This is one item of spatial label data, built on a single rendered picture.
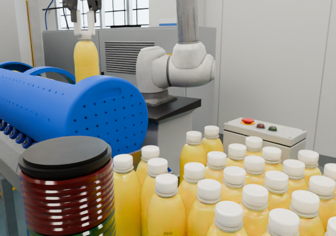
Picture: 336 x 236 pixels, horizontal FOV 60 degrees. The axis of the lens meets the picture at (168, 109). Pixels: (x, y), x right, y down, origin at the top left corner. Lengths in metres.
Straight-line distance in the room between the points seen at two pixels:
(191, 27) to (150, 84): 0.33
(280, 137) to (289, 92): 2.67
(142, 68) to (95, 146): 1.21
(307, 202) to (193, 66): 0.97
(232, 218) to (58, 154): 0.28
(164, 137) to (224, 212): 0.99
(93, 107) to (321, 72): 2.81
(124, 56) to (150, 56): 1.50
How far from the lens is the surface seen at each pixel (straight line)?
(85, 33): 0.89
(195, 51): 1.35
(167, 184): 0.49
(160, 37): 2.59
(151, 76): 1.41
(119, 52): 2.94
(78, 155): 0.21
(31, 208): 0.22
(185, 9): 1.36
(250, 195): 0.48
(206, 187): 0.49
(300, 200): 0.49
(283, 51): 3.42
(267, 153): 0.66
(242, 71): 3.59
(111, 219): 0.23
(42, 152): 0.22
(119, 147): 0.89
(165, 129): 1.39
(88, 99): 0.80
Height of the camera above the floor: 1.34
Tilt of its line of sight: 14 degrees down
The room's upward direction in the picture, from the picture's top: straight up
